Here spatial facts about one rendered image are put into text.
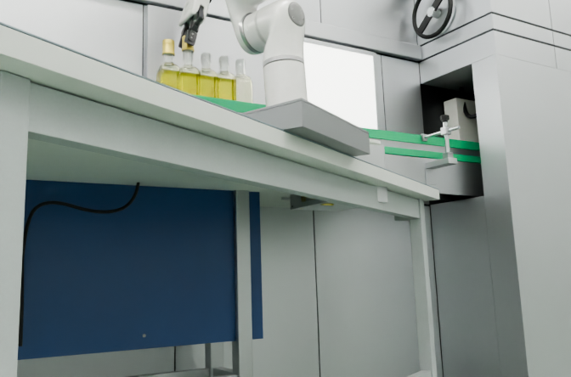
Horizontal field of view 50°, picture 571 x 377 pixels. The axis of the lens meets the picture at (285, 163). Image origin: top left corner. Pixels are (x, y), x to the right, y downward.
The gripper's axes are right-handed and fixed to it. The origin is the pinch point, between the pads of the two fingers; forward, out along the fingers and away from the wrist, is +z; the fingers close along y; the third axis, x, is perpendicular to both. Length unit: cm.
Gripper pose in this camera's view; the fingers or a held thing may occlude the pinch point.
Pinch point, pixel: (187, 40)
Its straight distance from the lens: 185.5
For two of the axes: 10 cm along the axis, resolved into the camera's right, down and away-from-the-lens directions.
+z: -1.8, 9.3, -3.2
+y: 5.3, -1.8, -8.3
